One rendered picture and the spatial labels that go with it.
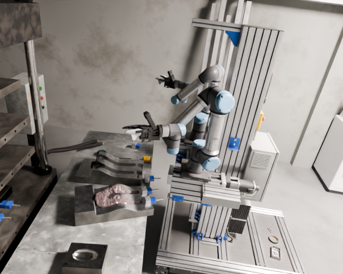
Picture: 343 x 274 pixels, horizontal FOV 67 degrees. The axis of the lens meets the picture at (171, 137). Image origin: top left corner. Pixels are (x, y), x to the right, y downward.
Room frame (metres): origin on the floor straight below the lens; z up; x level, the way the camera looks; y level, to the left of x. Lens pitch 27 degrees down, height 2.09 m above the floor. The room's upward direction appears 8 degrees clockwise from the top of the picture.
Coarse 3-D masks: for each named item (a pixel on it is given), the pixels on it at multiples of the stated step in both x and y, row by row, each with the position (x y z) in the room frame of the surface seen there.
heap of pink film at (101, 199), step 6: (114, 186) 1.42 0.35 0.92; (120, 186) 1.45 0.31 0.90; (102, 192) 1.38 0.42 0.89; (108, 192) 1.38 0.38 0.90; (114, 192) 1.39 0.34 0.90; (120, 192) 1.40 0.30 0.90; (126, 192) 1.43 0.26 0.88; (96, 198) 1.31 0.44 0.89; (102, 198) 1.31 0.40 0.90; (108, 198) 1.33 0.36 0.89; (114, 198) 1.32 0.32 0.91; (120, 198) 1.31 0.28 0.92; (126, 198) 1.34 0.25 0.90; (96, 204) 1.28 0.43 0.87; (102, 204) 1.27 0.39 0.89; (108, 204) 1.27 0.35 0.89
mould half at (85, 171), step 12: (108, 156) 1.79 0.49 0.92; (84, 168) 1.67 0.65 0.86; (96, 168) 1.59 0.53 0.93; (120, 168) 1.70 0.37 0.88; (132, 168) 1.72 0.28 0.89; (84, 180) 1.56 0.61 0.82; (96, 180) 1.57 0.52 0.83; (108, 180) 1.58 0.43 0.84; (120, 180) 1.58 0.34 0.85; (132, 180) 1.59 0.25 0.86
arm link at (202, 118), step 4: (196, 116) 2.08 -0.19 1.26; (200, 116) 2.08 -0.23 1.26; (204, 116) 2.09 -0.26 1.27; (208, 116) 2.15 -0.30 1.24; (196, 120) 2.06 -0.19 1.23; (200, 120) 2.05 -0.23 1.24; (204, 120) 2.05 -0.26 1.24; (196, 124) 2.05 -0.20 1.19; (200, 124) 2.04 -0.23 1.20; (204, 124) 2.06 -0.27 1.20; (196, 128) 2.05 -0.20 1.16; (200, 128) 2.04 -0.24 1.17; (204, 128) 2.06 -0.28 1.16
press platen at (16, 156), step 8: (8, 144) 1.60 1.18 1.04; (0, 152) 1.48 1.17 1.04; (8, 152) 1.49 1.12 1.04; (16, 152) 1.51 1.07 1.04; (24, 152) 1.52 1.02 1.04; (32, 152) 1.58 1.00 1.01; (0, 160) 1.39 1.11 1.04; (8, 160) 1.40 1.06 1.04; (16, 160) 1.41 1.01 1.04; (24, 160) 1.46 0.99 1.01; (0, 168) 1.31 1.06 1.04; (8, 168) 1.32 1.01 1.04; (16, 168) 1.36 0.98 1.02; (0, 176) 1.23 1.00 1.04; (8, 176) 1.26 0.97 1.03; (0, 184) 1.17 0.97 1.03
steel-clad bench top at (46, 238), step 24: (120, 144) 2.22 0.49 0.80; (144, 144) 2.29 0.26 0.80; (72, 168) 1.73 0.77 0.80; (144, 168) 1.87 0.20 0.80; (72, 192) 1.44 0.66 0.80; (48, 216) 1.19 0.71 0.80; (72, 216) 1.22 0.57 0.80; (144, 216) 1.30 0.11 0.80; (24, 240) 1.00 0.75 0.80; (48, 240) 1.02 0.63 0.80; (72, 240) 1.04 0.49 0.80; (96, 240) 1.06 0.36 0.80; (120, 240) 1.08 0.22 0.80; (144, 240) 1.11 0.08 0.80; (24, 264) 0.86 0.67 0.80; (48, 264) 0.87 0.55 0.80; (120, 264) 0.93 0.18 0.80
